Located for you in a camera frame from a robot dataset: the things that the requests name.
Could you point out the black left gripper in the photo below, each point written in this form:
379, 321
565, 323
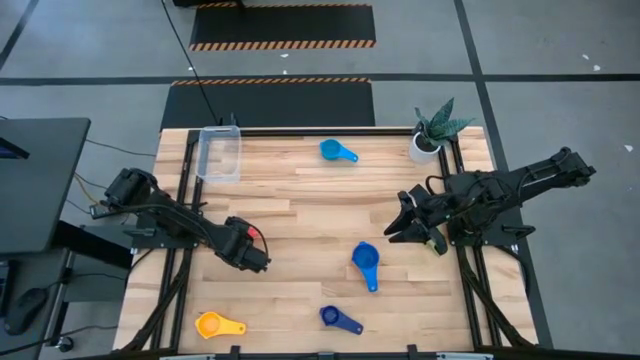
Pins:
242, 247

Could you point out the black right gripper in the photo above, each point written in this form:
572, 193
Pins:
445, 210

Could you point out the red measuring cup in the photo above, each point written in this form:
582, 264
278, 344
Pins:
253, 233

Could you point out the medium blue measuring cup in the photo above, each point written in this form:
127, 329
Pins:
365, 257

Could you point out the yellow measuring cup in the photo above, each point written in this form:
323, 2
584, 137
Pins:
210, 325

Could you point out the clear plastic basket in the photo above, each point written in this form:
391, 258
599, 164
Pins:
220, 160

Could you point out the light blue measuring cup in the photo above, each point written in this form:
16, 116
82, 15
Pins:
330, 150

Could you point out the small navy measuring cup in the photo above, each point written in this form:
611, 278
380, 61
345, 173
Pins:
330, 315

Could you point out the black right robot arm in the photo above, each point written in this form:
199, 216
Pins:
540, 180

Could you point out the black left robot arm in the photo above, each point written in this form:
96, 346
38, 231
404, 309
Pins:
165, 215

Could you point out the green plant in white pot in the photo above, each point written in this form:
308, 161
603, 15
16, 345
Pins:
422, 150

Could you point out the black desk base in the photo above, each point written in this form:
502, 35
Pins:
100, 252

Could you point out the black hazard-striped floor mat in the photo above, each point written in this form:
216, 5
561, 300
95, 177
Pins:
270, 105
280, 25

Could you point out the black caster wheel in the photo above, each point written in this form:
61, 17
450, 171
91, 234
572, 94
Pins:
65, 344

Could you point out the dark grey desk top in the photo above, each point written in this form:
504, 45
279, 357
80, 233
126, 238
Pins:
45, 190

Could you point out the low dark desk top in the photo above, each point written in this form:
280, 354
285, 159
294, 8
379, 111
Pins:
30, 270

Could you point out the black computer mouse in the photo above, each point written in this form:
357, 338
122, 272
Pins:
25, 310

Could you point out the dark screen on desk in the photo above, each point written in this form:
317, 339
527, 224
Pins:
10, 150

